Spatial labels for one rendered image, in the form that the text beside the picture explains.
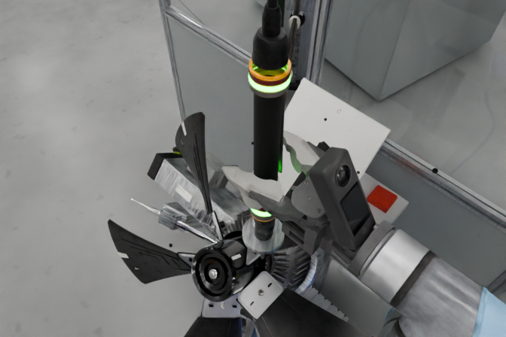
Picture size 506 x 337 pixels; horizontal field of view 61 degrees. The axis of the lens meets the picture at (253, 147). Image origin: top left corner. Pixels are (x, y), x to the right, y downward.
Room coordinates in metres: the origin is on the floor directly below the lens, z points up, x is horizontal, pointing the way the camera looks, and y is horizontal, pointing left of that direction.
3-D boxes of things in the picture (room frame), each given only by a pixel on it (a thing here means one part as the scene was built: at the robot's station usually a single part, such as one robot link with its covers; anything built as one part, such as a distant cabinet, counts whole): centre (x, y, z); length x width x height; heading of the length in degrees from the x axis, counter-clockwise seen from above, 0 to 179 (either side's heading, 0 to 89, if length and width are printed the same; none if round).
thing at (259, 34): (0.34, -0.02, 1.66); 0.04 x 0.04 x 0.46
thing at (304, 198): (0.26, -0.10, 1.63); 0.12 x 0.08 x 0.09; 46
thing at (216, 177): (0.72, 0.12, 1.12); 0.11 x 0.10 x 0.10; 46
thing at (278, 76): (0.34, -0.02, 1.81); 0.04 x 0.04 x 0.03
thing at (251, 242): (0.35, -0.02, 1.50); 0.09 x 0.07 x 0.10; 171
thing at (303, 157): (0.37, -0.06, 1.64); 0.09 x 0.03 x 0.06; 24
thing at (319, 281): (0.82, -0.32, 0.42); 0.04 x 0.04 x 0.83; 46
